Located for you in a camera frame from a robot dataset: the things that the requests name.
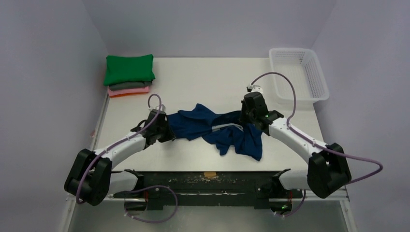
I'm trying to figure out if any blue t-shirt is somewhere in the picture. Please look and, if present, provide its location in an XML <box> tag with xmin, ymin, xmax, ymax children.
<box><xmin>168</xmin><ymin>103</ymin><xmax>263</xmax><ymax>161</ymax></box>

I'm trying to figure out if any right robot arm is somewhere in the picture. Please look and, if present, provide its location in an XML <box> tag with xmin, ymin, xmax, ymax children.
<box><xmin>240</xmin><ymin>92</ymin><xmax>351</xmax><ymax>199</ymax></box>

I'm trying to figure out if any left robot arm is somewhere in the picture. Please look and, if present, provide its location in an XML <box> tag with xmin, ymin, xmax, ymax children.
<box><xmin>64</xmin><ymin>109</ymin><xmax>175</xmax><ymax>206</ymax></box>

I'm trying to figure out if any orange folded t-shirt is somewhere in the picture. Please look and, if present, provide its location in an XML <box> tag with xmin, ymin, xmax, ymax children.
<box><xmin>108</xmin><ymin>92</ymin><xmax>148</xmax><ymax>98</ymax></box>

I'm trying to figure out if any grey folded t-shirt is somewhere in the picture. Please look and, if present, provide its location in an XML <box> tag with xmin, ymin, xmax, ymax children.
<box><xmin>108</xmin><ymin>81</ymin><xmax>152</xmax><ymax>91</ymax></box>

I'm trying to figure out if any pink folded t-shirt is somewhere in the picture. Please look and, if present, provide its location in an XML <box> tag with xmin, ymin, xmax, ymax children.
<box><xmin>108</xmin><ymin>87</ymin><xmax>150</xmax><ymax>94</ymax></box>

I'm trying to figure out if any white plastic basket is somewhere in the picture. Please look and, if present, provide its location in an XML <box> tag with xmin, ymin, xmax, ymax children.
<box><xmin>269</xmin><ymin>48</ymin><xmax>329</xmax><ymax>104</ymax></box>

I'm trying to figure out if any brown tape piece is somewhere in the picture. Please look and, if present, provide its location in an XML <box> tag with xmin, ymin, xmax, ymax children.
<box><xmin>204</xmin><ymin>172</ymin><xmax>217</xmax><ymax>179</ymax></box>

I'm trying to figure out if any green folded t-shirt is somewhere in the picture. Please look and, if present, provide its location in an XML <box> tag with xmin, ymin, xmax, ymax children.
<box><xmin>103</xmin><ymin>54</ymin><xmax>155</xmax><ymax>86</ymax></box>

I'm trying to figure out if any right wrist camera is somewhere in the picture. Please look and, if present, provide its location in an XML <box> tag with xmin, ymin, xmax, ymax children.
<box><xmin>246</xmin><ymin>84</ymin><xmax>263</xmax><ymax>94</ymax></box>

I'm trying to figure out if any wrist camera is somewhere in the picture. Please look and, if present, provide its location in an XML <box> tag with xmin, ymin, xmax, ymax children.
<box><xmin>155</xmin><ymin>104</ymin><xmax>166</xmax><ymax>113</ymax></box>
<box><xmin>246</xmin><ymin>84</ymin><xmax>263</xmax><ymax>94</ymax></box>

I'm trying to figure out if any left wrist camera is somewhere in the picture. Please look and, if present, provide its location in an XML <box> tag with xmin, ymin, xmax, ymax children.
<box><xmin>155</xmin><ymin>104</ymin><xmax>166</xmax><ymax>113</ymax></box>

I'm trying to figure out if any aluminium table frame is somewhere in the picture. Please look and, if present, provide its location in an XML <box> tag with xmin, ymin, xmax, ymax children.
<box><xmin>57</xmin><ymin>93</ymin><xmax>109</xmax><ymax>232</ymax></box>

